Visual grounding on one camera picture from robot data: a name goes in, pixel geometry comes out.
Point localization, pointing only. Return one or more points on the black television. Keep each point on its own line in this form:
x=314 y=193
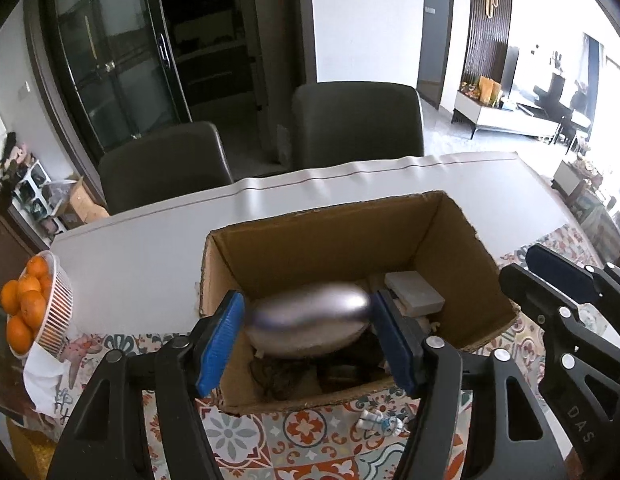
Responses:
x=510 y=72

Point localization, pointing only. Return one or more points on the white slatted fruit basket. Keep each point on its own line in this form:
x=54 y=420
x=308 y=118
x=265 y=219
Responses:
x=57 y=320

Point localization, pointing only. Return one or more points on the brown cardboard box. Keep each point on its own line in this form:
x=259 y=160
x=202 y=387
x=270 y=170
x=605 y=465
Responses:
x=340 y=240

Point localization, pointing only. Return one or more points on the pile of oranges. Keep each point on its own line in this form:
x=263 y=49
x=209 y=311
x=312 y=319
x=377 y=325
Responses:
x=30 y=305

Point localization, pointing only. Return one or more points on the dark slatted wall panel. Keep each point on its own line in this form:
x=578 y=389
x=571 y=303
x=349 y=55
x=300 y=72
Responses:
x=477 y=55

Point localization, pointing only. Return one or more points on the dark grey dining chair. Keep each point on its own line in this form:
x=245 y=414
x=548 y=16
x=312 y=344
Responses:
x=165 y=170
x=355 y=125

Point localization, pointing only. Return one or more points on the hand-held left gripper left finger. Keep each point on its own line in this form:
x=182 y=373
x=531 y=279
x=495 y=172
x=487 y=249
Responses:
x=220 y=345

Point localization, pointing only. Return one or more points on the clear plastic bag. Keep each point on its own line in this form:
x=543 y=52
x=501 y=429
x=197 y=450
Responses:
x=60 y=194

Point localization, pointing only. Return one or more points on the white cloth pink print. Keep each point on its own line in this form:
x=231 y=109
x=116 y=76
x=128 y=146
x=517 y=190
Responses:
x=45 y=380

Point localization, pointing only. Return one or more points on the small brown cardboard carton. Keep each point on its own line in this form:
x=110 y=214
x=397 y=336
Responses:
x=87 y=202

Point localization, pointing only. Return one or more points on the black piano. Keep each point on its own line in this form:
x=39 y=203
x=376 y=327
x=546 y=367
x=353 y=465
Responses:
x=559 y=100

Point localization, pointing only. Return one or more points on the white box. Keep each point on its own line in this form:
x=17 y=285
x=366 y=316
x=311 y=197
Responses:
x=414 y=292

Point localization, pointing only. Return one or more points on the black framed glass door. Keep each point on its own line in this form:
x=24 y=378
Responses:
x=115 y=60

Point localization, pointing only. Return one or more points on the white television cabinet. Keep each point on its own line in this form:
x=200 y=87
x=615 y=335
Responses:
x=499 y=115

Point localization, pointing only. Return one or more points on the yellow paper bags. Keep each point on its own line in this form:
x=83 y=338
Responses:
x=489 y=91

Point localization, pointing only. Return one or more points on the dark interior door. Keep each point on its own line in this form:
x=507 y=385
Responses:
x=434 y=35

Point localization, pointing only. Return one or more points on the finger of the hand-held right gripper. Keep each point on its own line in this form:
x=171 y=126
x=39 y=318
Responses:
x=564 y=270
x=539 y=295

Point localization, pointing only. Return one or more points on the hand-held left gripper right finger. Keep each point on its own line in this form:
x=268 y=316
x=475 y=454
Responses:
x=394 y=345

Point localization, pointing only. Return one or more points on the white small toy figure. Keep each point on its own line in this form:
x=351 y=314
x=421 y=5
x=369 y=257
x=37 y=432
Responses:
x=379 y=422

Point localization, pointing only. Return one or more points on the patterned floral table mat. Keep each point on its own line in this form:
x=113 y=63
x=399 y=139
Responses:
x=300 y=440

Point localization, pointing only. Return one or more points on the silver oval object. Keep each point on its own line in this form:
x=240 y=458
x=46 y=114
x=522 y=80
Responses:
x=310 y=312

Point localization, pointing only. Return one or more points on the dark mixed clutter pile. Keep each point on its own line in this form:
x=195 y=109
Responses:
x=12 y=160

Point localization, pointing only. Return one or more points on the white shoe rack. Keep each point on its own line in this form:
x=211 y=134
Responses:
x=32 y=195

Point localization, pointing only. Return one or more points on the white round object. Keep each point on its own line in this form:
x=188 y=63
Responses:
x=300 y=347

